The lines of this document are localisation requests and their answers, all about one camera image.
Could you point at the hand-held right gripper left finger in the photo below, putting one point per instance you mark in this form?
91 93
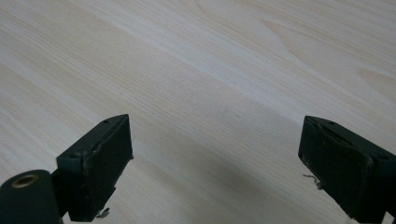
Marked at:
96 165

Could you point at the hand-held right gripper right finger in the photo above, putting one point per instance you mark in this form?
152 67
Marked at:
345 168

